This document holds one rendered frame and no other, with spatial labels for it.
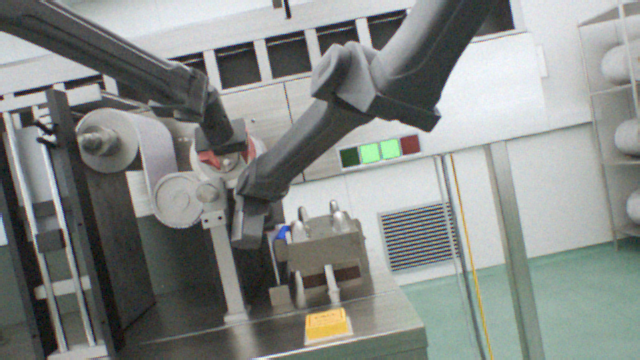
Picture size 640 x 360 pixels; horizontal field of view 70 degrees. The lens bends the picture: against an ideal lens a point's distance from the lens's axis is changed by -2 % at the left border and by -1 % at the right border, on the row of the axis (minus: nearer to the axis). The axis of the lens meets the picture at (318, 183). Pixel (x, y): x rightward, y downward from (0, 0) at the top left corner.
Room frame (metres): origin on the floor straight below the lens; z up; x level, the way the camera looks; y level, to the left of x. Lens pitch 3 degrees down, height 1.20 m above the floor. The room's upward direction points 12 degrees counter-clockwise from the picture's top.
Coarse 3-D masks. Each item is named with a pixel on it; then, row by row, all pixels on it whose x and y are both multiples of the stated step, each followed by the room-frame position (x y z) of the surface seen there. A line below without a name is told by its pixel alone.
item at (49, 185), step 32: (32, 96) 0.90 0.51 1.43; (64, 96) 0.93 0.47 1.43; (0, 128) 0.93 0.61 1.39; (32, 128) 0.93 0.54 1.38; (64, 128) 0.90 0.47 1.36; (0, 160) 0.91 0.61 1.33; (32, 160) 0.93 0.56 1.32; (64, 160) 0.90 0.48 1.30; (0, 192) 0.90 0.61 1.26; (32, 192) 0.93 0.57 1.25; (64, 192) 0.93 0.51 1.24; (32, 224) 0.91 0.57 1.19; (64, 224) 0.91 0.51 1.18; (96, 224) 0.94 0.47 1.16; (32, 256) 0.93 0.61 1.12; (96, 256) 0.91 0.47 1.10; (32, 288) 0.91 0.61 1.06; (64, 288) 0.91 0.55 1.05; (96, 288) 0.90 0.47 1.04; (32, 320) 0.90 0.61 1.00; (64, 352) 0.90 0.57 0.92; (96, 352) 0.90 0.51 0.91
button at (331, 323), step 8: (328, 312) 0.82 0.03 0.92; (336, 312) 0.81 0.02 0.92; (344, 312) 0.81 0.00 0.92; (312, 320) 0.79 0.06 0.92; (320, 320) 0.78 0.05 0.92; (328, 320) 0.78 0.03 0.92; (336, 320) 0.77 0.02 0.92; (344, 320) 0.76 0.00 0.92; (312, 328) 0.76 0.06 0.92; (320, 328) 0.76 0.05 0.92; (328, 328) 0.76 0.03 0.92; (336, 328) 0.76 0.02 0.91; (344, 328) 0.76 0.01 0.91; (312, 336) 0.76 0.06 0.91; (320, 336) 0.76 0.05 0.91; (328, 336) 0.76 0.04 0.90
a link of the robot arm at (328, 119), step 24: (336, 48) 0.49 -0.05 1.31; (312, 72) 0.54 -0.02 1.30; (336, 72) 0.49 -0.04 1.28; (312, 96) 0.53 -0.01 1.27; (336, 96) 0.54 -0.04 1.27; (312, 120) 0.60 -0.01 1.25; (336, 120) 0.56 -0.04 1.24; (360, 120) 0.55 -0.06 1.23; (288, 144) 0.67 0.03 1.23; (312, 144) 0.62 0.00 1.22; (264, 168) 0.75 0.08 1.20; (288, 168) 0.70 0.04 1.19; (264, 192) 0.82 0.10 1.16
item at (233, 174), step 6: (198, 156) 1.02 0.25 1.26; (240, 156) 1.02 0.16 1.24; (198, 162) 1.02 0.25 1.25; (240, 162) 1.02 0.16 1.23; (204, 168) 1.02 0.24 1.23; (240, 168) 1.02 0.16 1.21; (210, 174) 1.02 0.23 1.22; (216, 174) 1.02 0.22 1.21; (222, 174) 1.02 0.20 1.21; (228, 174) 1.02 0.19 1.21; (234, 174) 1.02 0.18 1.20; (228, 180) 1.02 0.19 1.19
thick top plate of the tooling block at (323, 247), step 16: (304, 224) 1.27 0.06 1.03; (320, 224) 1.21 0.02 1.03; (352, 224) 1.09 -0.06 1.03; (320, 240) 0.99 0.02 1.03; (336, 240) 0.99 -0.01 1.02; (352, 240) 0.99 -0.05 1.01; (304, 256) 0.99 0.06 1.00; (320, 256) 0.99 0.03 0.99; (336, 256) 0.99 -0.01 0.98; (352, 256) 0.99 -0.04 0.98
